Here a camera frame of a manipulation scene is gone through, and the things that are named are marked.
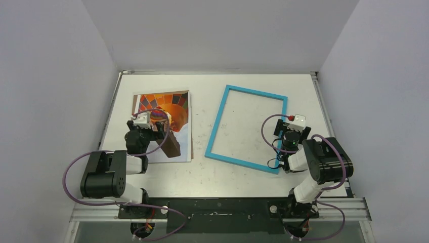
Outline hot air balloon photo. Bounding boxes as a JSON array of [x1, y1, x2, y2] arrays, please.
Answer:
[[132, 90, 193, 164]]

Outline blue wooden picture frame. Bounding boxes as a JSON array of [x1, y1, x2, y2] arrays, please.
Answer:
[[204, 85, 288, 175]]

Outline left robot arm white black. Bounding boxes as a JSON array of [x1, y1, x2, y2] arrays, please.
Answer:
[[80, 120, 167, 218]]

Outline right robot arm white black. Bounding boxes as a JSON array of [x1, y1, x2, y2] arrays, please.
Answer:
[[274, 115, 354, 218]]

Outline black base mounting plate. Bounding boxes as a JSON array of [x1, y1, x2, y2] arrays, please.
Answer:
[[118, 197, 319, 234]]

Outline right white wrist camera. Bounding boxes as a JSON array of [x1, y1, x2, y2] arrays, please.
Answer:
[[287, 114, 306, 132]]

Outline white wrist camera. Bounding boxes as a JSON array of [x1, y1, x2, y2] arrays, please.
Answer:
[[133, 112, 152, 129], [287, 114, 306, 132]]

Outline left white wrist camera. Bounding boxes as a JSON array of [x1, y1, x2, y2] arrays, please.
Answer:
[[133, 112, 152, 129]]

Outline aluminium rail front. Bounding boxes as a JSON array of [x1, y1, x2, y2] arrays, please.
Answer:
[[70, 197, 372, 222]]

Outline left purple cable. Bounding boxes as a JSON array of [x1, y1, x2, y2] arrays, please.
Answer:
[[62, 108, 188, 242]]

